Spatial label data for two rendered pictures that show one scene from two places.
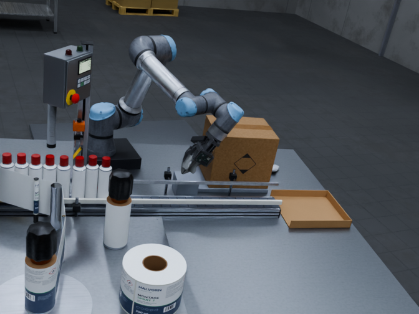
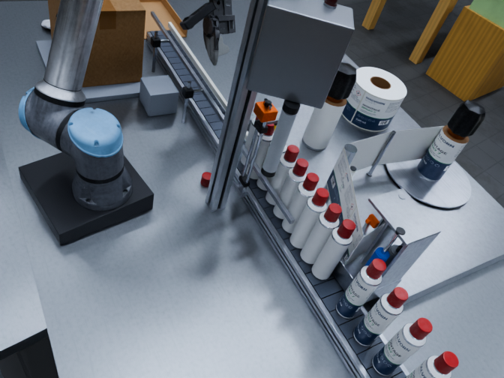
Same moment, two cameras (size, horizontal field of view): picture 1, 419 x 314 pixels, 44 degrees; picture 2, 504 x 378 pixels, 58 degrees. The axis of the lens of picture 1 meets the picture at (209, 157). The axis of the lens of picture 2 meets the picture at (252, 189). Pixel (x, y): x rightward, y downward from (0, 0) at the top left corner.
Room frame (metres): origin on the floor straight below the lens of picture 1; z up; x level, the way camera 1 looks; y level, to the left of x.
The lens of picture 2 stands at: (2.20, 1.39, 1.83)
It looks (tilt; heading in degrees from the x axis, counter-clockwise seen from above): 45 degrees down; 247
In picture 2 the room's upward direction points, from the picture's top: 18 degrees clockwise
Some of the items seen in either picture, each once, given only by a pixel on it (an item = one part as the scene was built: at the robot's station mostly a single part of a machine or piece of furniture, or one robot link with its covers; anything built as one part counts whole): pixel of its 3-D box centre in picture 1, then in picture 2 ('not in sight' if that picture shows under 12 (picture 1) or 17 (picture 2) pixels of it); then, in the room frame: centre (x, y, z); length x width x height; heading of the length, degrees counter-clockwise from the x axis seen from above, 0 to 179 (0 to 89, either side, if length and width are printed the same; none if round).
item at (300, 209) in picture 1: (309, 208); (145, 15); (2.12, -0.50, 0.85); 0.30 x 0.26 x 0.04; 108
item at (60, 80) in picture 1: (68, 76); (298, 49); (1.86, 0.58, 1.38); 0.17 x 0.10 x 0.19; 163
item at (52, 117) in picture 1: (52, 122); (279, 140); (1.85, 0.63, 1.18); 0.04 x 0.04 x 0.21
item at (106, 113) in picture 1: (103, 118); (94, 142); (2.26, 0.53, 1.05); 0.13 x 0.12 x 0.14; 140
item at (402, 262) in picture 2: not in sight; (378, 248); (1.59, 0.82, 1.01); 0.14 x 0.13 x 0.26; 108
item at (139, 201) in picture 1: (162, 201); (226, 106); (1.86, 0.16, 0.91); 1.07 x 0.01 x 0.02; 108
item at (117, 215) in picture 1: (118, 208); (329, 107); (1.57, 0.29, 1.03); 0.09 x 0.09 x 0.30
